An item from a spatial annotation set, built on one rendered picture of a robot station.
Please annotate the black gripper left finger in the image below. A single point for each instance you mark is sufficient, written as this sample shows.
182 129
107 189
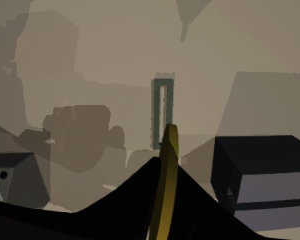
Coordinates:
124 214

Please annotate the thin gold coin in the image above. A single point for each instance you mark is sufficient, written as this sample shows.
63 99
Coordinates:
163 208

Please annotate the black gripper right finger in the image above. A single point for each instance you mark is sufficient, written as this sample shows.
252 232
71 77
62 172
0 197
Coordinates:
197 216

